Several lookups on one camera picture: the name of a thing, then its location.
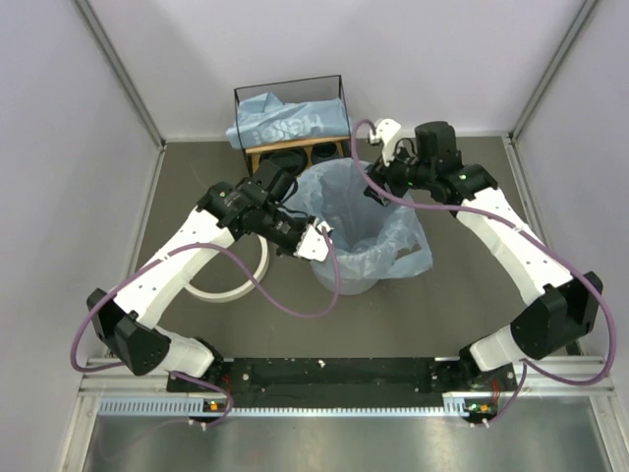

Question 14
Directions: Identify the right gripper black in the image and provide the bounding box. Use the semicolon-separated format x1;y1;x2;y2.
365;139;435;207

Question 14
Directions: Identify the light blue trash bag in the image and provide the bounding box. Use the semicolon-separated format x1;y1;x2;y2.
287;158;432;281
226;92;350;149

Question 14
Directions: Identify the white grey trash bin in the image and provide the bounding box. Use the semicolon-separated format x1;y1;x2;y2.
311;260;377;296

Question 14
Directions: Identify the white trash bin rim ring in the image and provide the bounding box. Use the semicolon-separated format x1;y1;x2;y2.
185;235;270;304

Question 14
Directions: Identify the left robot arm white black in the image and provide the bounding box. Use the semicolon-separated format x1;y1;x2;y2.
86;162;328;390

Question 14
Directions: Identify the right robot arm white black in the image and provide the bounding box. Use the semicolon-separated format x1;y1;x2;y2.
358;119;616;389

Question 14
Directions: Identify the black plate green rim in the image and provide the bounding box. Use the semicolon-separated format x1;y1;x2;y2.
261;148;309;176

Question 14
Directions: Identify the dark blue mug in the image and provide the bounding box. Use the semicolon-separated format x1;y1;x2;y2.
311;142;343;165

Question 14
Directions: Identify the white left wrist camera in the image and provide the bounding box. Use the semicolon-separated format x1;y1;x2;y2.
293;219;332;263

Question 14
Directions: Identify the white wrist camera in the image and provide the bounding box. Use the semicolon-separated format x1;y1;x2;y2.
368;118;402;167
293;219;332;263

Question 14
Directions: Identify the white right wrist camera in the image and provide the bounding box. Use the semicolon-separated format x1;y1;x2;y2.
368;118;402;167

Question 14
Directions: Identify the black wire wooden shelf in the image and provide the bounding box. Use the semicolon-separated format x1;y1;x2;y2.
226;74;351;173

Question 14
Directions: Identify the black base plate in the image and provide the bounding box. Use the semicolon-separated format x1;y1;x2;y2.
166;356;517;408

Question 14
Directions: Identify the slotted grey cable duct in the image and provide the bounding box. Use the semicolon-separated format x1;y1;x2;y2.
97;392;500;420

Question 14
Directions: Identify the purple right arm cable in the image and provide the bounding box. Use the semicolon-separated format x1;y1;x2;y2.
349;120;619;429

